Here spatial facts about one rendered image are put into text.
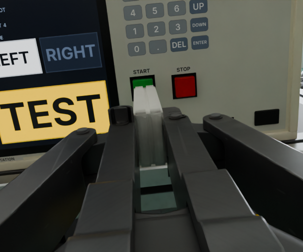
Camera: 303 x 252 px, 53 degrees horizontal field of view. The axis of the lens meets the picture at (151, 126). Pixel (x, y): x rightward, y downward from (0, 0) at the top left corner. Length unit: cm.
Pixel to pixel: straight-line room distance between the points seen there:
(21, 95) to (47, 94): 2
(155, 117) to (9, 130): 19
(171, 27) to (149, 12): 2
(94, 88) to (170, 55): 7
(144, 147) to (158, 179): 13
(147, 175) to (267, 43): 16
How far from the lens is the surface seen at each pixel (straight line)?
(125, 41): 28
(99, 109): 29
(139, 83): 27
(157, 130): 15
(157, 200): 29
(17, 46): 29
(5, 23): 30
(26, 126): 31
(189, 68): 28
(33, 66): 29
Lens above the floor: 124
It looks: 19 degrees down
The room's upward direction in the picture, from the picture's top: 6 degrees counter-clockwise
